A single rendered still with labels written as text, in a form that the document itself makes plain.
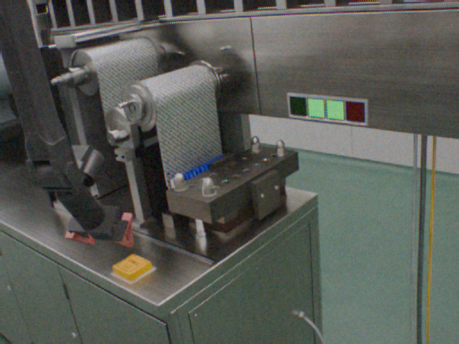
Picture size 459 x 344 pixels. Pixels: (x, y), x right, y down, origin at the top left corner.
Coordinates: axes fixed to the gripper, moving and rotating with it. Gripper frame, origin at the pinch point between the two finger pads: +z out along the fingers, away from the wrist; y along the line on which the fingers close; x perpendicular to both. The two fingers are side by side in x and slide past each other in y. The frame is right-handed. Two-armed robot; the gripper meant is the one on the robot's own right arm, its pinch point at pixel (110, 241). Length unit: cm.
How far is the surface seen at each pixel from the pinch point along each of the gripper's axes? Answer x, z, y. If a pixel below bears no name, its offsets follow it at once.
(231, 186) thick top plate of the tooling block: -28.4, 18.1, -17.3
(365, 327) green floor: -40, 143, -49
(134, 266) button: -1.7, 15.1, 1.5
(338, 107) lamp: -50, 12, -44
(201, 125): -49, 16, -4
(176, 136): -40.7, 11.5, -0.3
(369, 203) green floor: -154, 208, -46
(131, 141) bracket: -36.1, 8.2, 10.9
